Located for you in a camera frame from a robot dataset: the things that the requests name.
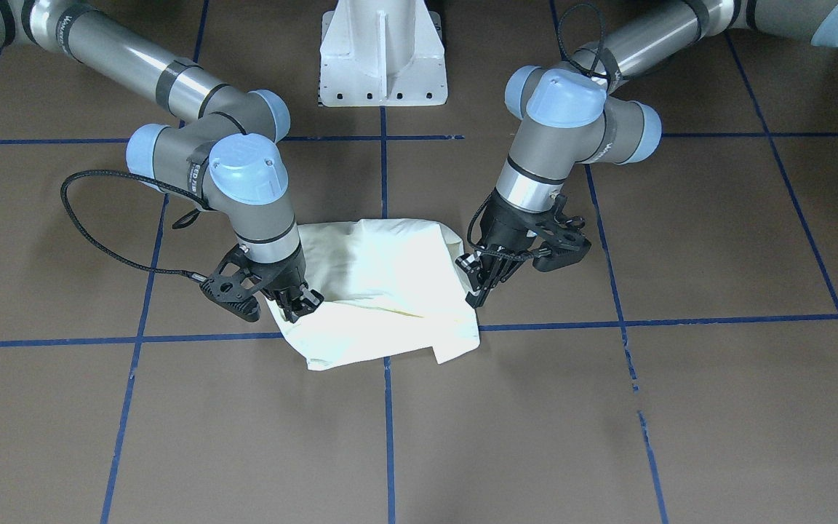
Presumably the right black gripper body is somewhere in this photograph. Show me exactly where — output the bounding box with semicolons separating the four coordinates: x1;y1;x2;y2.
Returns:
255;251;309;301

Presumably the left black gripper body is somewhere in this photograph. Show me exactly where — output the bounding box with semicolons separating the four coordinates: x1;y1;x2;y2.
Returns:
479;191;548;263

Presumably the cream long-sleeve printed shirt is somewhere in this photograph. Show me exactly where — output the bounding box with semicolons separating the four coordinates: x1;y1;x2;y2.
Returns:
267;219;480;371

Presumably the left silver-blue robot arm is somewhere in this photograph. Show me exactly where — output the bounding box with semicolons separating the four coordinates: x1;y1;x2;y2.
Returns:
455;1;838;308

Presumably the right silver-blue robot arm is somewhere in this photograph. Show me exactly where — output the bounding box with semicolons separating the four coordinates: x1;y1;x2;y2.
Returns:
0;1;323;322

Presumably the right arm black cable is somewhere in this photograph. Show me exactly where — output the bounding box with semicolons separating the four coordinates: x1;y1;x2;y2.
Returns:
60;170;209;281

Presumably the white pillar with base plate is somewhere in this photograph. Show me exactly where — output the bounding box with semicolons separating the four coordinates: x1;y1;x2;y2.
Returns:
317;1;449;108

